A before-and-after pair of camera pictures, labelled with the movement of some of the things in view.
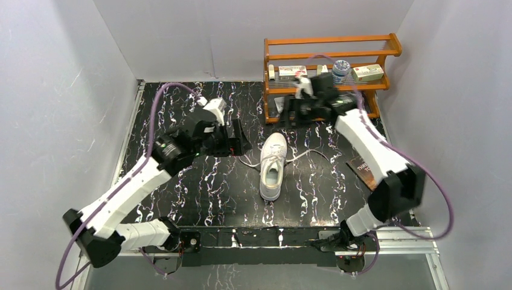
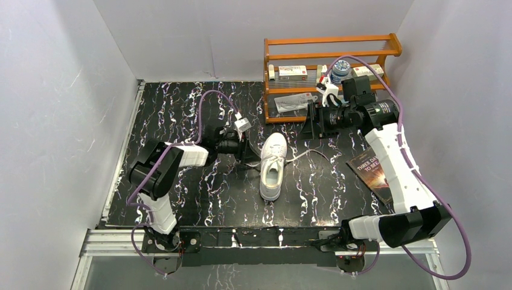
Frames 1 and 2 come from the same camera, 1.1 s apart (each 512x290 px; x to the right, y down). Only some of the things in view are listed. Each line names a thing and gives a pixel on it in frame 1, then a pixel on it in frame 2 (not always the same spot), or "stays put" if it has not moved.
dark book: [361, 170] stays put
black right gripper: [291, 104] -> [308, 130]
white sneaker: [274, 153] stays put
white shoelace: [281, 157] stays put
